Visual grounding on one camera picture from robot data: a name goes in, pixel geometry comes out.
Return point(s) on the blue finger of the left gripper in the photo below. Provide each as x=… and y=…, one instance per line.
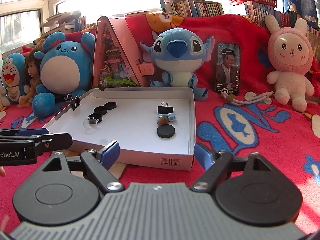
x=23, y=132
x=50, y=142

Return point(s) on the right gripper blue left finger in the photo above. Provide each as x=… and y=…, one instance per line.
x=97, y=165

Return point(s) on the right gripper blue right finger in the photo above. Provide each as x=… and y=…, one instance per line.
x=215, y=165

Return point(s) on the clear plastic round lid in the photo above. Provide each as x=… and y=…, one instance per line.
x=90, y=125

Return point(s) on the black binder clip on edge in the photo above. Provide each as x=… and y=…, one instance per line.
x=74, y=101

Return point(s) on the black round cap near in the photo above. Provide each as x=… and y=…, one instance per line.
x=95, y=117

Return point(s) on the black round cap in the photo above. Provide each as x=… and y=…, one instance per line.
x=110, y=105
x=95, y=117
x=102, y=110

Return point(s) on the black round cap middle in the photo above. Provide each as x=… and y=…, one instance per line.
x=102, y=110

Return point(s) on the black round cap far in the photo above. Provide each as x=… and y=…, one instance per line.
x=110, y=105

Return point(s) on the black flat disc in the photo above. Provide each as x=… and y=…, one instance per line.
x=166, y=131

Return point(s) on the Doraemon plush toy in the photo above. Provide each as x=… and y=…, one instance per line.
x=13, y=77

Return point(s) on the light blue clip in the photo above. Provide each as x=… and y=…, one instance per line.
x=170, y=116

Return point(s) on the brown haired doll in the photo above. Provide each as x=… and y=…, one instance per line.
x=32, y=72

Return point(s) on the white cardboard box tray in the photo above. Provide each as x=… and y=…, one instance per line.
x=133, y=124

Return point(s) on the brown acorn nut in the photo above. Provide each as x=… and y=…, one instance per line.
x=163, y=121

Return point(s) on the blue round mouse plush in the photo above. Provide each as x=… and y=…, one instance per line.
x=65, y=71

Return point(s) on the black binder clip in tray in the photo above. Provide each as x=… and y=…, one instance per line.
x=164, y=108

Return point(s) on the pink triangular diorama house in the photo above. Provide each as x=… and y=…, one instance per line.
x=117, y=60

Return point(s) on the black smartphone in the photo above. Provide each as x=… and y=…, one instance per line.
x=228, y=68

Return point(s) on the blue Stitch plush toy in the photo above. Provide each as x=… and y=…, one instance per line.
x=179, y=53

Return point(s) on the pink bunny plush toy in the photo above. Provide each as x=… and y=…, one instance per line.
x=290, y=53

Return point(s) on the row of books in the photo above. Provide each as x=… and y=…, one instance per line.
x=191, y=8

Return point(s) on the blue paper bag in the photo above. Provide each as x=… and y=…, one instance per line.
x=305, y=9

